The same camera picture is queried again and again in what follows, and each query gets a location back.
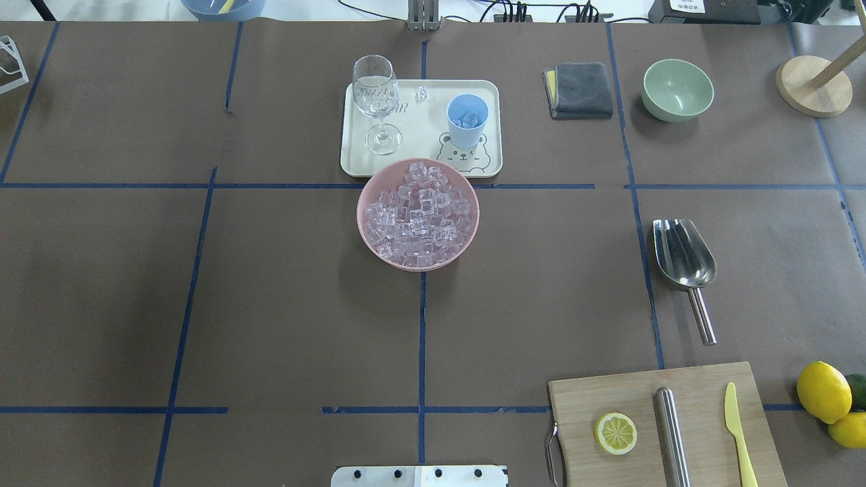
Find metal ice scoop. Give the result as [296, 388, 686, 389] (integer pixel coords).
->
[652, 218, 718, 346]

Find pink bowl with ice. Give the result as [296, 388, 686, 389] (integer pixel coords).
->
[357, 158, 480, 272]

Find light blue plastic cup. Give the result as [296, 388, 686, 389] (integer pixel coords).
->
[446, 93, 489, 149]

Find stray ice cube on tray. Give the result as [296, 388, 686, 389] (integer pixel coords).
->
[415, 85, 429, 102]

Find beige serving tray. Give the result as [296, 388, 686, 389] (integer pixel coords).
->
[340, 79, 503, 178]

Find clear wine glass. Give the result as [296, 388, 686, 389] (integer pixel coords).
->
[352, 55, 402, 156]

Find dark grey folded cloth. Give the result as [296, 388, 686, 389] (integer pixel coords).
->
[543, 62, 613, 120]

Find wooden cutting board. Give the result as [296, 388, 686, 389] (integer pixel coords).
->
[548, 363, 788, 486]

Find half lemon slice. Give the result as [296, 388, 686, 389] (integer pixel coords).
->
[593, 412, 637, 455]

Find green ceramic bowl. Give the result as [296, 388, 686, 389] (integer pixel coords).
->
[641, 59, 715, 123]

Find yellow plastic fork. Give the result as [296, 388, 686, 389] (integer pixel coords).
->
[217, 0, 235, 15]

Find blue bowl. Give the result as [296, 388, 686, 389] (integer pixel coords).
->
[181, 0, 268, 22]

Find metal cylinder muddler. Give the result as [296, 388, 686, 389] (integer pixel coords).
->
[654, 386, 691, 486]

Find yellow plastic knife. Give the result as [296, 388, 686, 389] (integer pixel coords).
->
[723, 382, 760, 486]

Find wooden stand with round base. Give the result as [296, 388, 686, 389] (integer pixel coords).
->
[775, 1, 865, 119]

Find yellow lemon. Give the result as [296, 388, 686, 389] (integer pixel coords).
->
[827, 412, 866, 449]
[796, 361, 852, 425]

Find green avocado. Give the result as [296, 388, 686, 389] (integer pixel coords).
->
[844, 373, 866, 412]

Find aluminium frame post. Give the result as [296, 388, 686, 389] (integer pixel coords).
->
[407, 0, 441, 32]

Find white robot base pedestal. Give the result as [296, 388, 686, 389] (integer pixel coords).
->
[330, 465, 509, 486]

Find white wire cup rack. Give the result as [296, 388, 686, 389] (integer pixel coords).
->
[1, 36, 30, 93]

